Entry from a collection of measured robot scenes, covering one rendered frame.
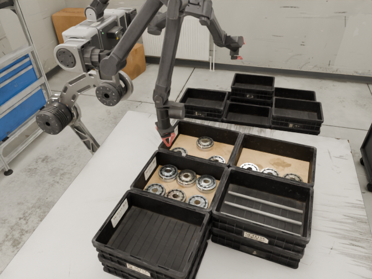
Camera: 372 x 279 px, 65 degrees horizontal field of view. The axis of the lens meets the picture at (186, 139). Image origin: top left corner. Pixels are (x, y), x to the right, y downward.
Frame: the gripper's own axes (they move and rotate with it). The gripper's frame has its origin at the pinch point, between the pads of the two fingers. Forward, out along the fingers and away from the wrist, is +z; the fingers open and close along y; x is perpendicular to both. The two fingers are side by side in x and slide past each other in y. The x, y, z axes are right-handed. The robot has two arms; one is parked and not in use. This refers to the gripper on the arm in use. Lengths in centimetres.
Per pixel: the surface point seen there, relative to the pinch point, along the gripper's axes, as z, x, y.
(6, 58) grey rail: 6, 87, 184
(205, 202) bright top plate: 21.2, -8.0, -25.8
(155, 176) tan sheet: 23.0, 7.5, 2.8
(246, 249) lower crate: 34, -18, -48
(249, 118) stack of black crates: 70, -104, 84
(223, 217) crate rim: 14.9, -9.8, -40.9
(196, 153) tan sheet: 23.6, -19.5, 11.3
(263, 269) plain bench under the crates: 38, -21, -57
